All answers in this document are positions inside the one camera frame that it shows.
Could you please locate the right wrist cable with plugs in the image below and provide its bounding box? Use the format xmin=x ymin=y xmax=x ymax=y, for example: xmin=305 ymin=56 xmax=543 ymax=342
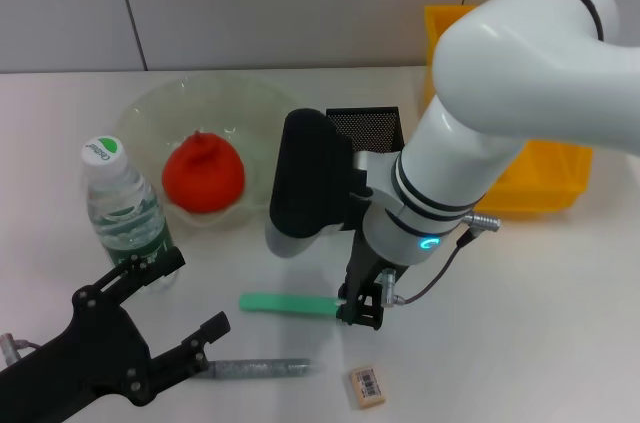
xmin=378 ymin=211 xmax=503 ymax=308

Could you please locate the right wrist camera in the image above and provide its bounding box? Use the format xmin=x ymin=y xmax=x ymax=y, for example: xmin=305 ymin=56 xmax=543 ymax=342
xmin=268 ymin=107 xmax=374 ymax=260

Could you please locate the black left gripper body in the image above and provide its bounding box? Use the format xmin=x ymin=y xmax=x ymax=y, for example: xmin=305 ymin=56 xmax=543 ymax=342
xmin=0 ymin=281 xmax=155 ymax=423

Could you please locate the wrist cable with plugs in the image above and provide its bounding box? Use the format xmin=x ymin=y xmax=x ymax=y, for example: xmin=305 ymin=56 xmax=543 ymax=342
xmin=0 ymin=332 xmax=42 ymax=365
xmin=378 ymin=211 xmax=503 ymax=308

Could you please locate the black mesh pen holder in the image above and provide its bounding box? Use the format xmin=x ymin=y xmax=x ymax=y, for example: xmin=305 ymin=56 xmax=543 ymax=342
xmin=324 ymin=105 xmax=406 ymax=154

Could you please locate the clear water bottle green label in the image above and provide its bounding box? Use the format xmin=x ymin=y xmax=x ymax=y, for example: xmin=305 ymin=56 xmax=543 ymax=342
xmin=79 ymin=133 xmax=180 ymax=294

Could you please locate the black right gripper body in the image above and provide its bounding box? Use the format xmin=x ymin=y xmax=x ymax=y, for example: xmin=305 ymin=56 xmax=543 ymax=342
xmin=342 ymin=230 xmax=401 ymax=295

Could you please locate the mint green pen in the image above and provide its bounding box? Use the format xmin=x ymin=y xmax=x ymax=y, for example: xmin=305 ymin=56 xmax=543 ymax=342
xmin=238 ymin=292 xmax=347 ymax=319

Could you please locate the beige eraser with barcode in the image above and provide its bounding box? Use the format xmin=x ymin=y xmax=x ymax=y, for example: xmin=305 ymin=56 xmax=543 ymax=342
xmin=346 ymin=363 xmax=389 ymax=412

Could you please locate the translucent wavy fruit plate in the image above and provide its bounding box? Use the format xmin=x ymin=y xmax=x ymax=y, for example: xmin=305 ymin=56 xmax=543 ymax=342
xmin=115 ymin=73 xmax=306 ymax=230

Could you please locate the silver glitter pen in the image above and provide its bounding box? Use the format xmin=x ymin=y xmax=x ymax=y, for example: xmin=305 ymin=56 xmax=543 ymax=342
xmin=199 ymin=357 xmax=321 ymax=381

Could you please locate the yellow plastic storage bin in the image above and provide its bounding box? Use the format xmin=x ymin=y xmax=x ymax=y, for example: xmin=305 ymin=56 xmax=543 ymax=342
xmin=424 ymin=3 xmax=594 ymax=214

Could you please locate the left wrist cable with plugs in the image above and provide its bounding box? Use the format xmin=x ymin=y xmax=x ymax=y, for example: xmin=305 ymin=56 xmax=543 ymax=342
xmin=0 ymin=332 xmax=42 ymax=365

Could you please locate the red-orange fruit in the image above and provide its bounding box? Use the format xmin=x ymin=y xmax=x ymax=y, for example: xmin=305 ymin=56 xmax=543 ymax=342
xmin=160 ymin=130 xmax=247 ymax=215

